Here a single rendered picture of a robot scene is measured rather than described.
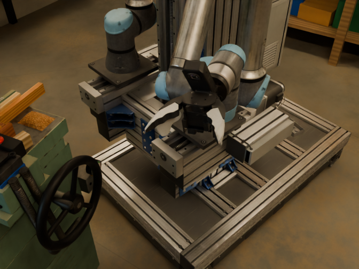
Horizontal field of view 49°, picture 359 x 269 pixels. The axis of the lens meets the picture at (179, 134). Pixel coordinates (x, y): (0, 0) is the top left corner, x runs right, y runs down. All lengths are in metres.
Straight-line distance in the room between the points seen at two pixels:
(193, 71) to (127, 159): 1.43
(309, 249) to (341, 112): 1.21
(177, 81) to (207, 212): 1.00
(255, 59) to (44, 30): 3.05
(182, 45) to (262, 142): 0.60
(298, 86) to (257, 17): 2.06
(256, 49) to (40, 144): 0.72
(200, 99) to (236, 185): 1.26
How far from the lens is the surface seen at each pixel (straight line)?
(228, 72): 0.90
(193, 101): 0.80
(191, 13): 1.07
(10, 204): 1.13
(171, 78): 1.04
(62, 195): 1.21
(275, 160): 2.20
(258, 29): 1.17
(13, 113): 1.41
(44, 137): 1.30
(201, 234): 1.84
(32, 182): 1.14
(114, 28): 1.62
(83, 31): 3.93
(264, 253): 2.07
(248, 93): 1.26
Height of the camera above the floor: 1.72
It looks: 41 degrees down
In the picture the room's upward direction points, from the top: straight up
